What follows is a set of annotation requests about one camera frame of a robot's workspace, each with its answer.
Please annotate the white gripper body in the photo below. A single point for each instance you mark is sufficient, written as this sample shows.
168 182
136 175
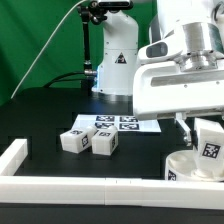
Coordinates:
181 75

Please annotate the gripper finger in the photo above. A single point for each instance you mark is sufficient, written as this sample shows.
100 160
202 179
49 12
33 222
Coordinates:
185 130

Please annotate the white round stool seat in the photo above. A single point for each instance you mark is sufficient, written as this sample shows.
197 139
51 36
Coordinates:
185 165

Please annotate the white marker sheet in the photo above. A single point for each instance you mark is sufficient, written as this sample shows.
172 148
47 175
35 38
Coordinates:
124 123

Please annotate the white front fence wall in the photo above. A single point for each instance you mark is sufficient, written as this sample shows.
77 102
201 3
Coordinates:
108 191

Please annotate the white fence wall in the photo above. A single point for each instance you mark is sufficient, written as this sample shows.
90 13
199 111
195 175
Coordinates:
13 157
108 191

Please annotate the black camera on mount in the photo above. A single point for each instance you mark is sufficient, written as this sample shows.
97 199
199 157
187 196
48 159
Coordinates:
113 4

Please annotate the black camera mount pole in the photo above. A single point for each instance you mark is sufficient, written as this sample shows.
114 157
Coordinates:
90 13

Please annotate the white left fence wall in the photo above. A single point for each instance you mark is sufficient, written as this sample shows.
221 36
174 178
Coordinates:
13 157

